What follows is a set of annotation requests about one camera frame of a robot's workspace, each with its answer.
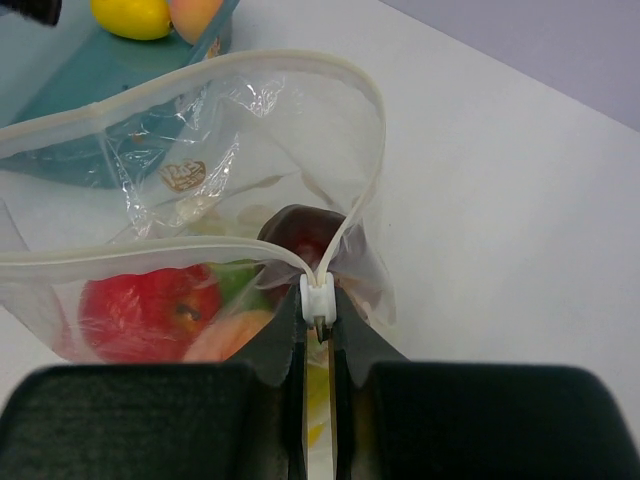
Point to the teal plastic tray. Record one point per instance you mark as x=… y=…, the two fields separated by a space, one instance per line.
x=47 y=71

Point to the yellow banana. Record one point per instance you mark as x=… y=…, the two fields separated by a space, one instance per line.
x=317 y=401

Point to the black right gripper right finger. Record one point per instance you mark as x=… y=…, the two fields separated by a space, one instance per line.
x=357 y=424

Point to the clear zip top bag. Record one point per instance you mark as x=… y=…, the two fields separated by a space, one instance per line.
x=204 y=157

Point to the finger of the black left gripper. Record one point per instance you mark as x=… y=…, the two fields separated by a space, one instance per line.
x=44 y=12

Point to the orange peach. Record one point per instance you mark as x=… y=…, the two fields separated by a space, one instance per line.
x=190 y=18
x=225 y=337

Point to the yellow mango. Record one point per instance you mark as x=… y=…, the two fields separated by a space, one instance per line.
x=142 y=20

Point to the dark red apple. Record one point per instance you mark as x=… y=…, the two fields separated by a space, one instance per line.
x=303 y=230

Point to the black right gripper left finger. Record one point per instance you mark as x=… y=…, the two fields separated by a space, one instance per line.
x=273 y=439

